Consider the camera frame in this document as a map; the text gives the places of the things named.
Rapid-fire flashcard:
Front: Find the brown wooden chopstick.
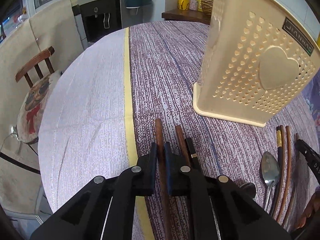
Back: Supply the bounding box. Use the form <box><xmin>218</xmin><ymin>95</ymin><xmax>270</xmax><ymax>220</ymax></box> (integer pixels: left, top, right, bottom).
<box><xmin>175</xmin><ymin>125</ymin><xmax>191</xmax><ymax>166</ymax></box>
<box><xmin>155</xmin><ymin>118</ymin><xmax>172</xmax><ymax>239</ymax></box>

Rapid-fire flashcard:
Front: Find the black gold decorated chopstick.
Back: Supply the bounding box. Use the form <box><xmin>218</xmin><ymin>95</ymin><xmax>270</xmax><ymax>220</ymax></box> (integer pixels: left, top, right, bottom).
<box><xmin>269</xmin><ymin>125</ymin><xmax>285</xmax><ymax>218</ymax></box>

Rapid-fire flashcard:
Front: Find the reddish brown chopstick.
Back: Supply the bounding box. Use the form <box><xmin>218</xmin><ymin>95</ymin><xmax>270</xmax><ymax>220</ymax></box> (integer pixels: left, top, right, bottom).
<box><xmin>271</xmin><ymin>125</ymin><xmax>292</xmax><ymax>222</ymax></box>

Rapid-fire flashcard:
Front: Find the steel spoon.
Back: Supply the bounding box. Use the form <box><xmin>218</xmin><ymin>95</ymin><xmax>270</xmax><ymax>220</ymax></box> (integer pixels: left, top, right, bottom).
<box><xmin>261</xmin><ymin>151</ymin><xmax>280</xmax><ymax>211</ymax></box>

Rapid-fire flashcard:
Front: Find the dark brown chopstick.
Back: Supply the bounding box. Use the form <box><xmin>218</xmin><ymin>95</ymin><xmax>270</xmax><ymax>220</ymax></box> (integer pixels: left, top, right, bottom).
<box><xmin>281</xmin><ymin>146</ymin><xmax>299</xmax><ymax>231</ymax></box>

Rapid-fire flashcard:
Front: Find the black chopstick gold band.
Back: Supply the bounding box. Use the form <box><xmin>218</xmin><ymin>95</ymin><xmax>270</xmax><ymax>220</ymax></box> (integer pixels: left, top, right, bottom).
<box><xmin>185</xmin><ymin>138</ymin><xmax>202</xmax><ymax>172</ymax></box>

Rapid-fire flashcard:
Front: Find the right hand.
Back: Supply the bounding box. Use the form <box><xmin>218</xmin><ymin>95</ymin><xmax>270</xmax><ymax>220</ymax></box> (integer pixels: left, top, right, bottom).
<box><xmin>294</xmin><ymin>191</ymin><xmax>320</xmax><ymax>229</ymax></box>

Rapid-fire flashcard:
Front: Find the purple floral cloth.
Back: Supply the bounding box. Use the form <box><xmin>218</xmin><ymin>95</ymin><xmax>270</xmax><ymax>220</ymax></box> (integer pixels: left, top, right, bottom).
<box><xmin>302</xmin><ymin>71</ymin><xmax>320</xmax><ymax>139</ymax></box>

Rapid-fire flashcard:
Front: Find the purple striped tablecloth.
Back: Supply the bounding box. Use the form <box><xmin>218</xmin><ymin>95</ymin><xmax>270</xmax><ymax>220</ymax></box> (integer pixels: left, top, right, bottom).
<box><xmin>37</xmin><ymin>20</ymin><xmax>320</xmax><ymax>240</ymax></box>

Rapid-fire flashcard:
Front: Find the beige plastic utensil holder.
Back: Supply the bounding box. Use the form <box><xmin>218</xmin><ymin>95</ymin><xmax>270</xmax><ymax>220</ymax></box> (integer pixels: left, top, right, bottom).
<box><xmin>193</xmin><ymin>0</ymin><xmax>319</xmax><ymax>127</ymax></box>

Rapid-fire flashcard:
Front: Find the dog print seat cushion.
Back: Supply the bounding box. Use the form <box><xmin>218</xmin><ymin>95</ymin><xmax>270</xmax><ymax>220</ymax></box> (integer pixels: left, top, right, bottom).
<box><xmin>17</xmin><ymin>70</ymin><xmax>62</xmax><ymax>145</ymax></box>

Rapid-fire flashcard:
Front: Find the dark wooden counter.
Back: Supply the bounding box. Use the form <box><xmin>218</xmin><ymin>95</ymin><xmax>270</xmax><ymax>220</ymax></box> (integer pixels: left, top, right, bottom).
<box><xmin>162</xmin><ymin>9</ymin><xmax>210</xmax><ymax>25</ymax></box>

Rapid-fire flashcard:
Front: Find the wooden chair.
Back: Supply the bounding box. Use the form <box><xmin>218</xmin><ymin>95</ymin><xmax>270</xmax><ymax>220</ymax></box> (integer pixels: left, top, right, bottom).
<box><xmin>15</xmin><ymin>46</ymin><xmax>55</xmax><ymax>88</ymax></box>

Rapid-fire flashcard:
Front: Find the small patterned pump bottle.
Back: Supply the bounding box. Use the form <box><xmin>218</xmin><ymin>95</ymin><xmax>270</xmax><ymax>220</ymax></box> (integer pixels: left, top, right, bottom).
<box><xmin>189</xmin><ymin>0</ymin><xmax>197</xmax><ymax>11</ymax></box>

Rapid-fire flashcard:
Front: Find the yellow mug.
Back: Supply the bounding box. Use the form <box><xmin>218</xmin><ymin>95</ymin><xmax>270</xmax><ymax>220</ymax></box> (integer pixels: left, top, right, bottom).
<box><xmin>177</xmin><ymin>0</ymin><xmax>190</xmax><ymax>11</ymax></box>

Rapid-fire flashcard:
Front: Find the water dispenser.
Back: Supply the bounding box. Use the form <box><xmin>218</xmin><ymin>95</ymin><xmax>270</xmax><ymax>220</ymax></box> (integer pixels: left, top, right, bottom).
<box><xmin>78</xmin><ymin>0</ymin><xmax>122</xmax><ymax>43</ymax></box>

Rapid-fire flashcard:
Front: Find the woven basin sink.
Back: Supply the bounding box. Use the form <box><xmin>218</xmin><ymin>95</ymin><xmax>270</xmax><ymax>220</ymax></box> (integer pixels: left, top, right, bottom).
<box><xmin>202</xmin><ymin>0</ymin><xmax>214</xmax><ymax>16</ymax></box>

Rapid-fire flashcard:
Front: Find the teal towel holder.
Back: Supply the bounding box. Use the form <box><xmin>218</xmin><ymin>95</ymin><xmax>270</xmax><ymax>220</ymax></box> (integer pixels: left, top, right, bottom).
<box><xmin>125</xmin><ymin>0</ymin><xmax>152</xmax><ymax>9</ymax></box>

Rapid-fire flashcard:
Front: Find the beige cloth cover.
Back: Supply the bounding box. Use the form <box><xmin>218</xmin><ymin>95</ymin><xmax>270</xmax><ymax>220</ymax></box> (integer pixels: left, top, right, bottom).
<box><xmin>1</xmin><ymin>0</ymin><xmax>84</xmax><ymax>214</ymax></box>

